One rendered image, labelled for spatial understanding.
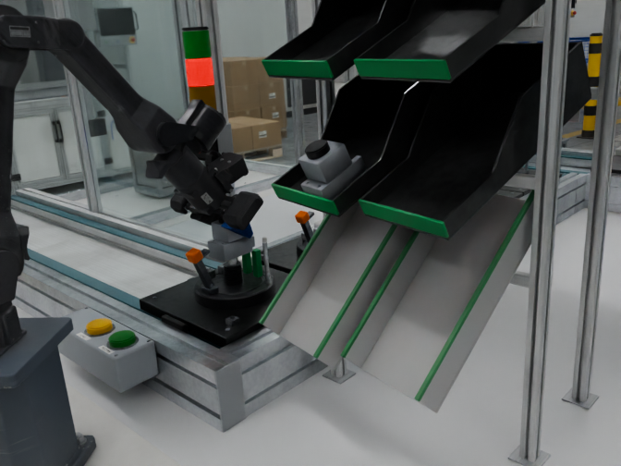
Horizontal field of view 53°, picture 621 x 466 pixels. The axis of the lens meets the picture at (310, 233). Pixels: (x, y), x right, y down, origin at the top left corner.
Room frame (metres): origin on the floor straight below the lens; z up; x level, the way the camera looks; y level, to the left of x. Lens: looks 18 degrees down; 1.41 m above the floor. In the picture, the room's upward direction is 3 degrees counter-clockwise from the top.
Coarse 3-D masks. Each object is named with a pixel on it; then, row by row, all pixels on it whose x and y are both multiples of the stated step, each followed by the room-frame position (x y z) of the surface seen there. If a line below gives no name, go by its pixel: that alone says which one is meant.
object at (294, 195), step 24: (336, 96) 0.88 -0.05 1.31; (360, 96) 0.91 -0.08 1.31; (384, 96) 0.93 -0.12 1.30; (408, 96) 0.78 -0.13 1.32; (336, 120) 0.88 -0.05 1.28; (360, 120) 0.90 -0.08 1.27; (384, 120) 0.90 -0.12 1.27; (408, 120) 0.78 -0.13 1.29; (360, 144) 0.86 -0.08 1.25; (384, 144) 0.83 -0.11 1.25; (408, 144) 0.78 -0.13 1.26; (384, 168) 0.76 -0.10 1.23; (288, 192) 0.78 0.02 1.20; (360, 192) 0.74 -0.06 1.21; (336, 216) 0.72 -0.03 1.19
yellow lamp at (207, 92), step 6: (192, 90) 1.21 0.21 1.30; (198, 90) 1.20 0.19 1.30; (204, 90) 1.20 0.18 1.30; (210, 90) 1.21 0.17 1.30; (192, 96) 1.21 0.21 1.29; (198, 96) 1.20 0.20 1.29; (204, 96) 1.20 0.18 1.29; (210, 96) 1.21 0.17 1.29; (204, 102) 1.20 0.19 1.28; (210, 102) 1.21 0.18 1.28; (216, 108) 1.22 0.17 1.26
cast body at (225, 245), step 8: (216, 224) 1.00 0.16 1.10; (216, 232) 1.00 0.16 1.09; (224, 232) 0.99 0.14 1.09; (232, 232) 0.99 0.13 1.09; (208, 240) 1.00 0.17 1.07; (216, 240) 1.00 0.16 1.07; (224, 240) 0.99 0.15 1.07; (232, 240) 0.99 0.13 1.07; (240, 240) 1.00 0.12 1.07; (248, 240) 1.01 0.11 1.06; (208, 248) 1.00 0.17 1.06; (216, 248) 0.98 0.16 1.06; (224, 248) 0.97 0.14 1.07; (232, 248) 0.99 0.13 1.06; (240, 248) 1.00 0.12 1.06; (248, 248) 1.01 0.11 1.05; (216, 256) 0.99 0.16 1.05; (224, 256) 0.97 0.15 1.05; (232, 256) 0.98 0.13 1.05
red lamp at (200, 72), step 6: (186, 60) 1.21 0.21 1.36; (192, 60) 1.20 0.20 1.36; (198, 60) 1.20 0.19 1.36; (204, 60) 1.21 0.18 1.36; (210, 60) 1.22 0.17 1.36; (186, 66) 1.22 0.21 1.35; (192, 66) 1.20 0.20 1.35; (198, 66) 1.20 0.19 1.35; (204, 66) 1.21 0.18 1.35; (210, 66) 1.22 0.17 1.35; (192, 72) 1.20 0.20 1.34; (198, 72) 1.20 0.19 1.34; (204, 72) 1.20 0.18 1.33; (210, 72) 1.21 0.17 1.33; (192, 78) 1.20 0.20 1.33; (198, 78) 1.20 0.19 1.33; (204, 78) 1.20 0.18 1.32; (210, 78) 1.21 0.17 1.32; (192, 84) 1.20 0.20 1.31; (198, 84) 1.20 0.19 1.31; (204, 84) 1.20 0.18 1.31; (210, 84) 1.21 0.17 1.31
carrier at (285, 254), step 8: (296, 240) 1.27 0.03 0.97; (304, 240) 1.21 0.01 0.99; (272, 248) 1.23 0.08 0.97; (280, 248) 1.23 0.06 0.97; (288, 248) 1.22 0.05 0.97; (296, 248) 1.22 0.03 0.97; (304, 248) 1.16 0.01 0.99; (272, 256) 1.18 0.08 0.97; (280, 256) 1.18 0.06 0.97; (288, 256) 1.17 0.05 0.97; (296, 256) 1.17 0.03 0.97; (272, 264) 1.14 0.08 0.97; (280, 264) 1.13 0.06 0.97; (288, 264) 1.13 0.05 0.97; (288, 272) 1.11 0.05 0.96
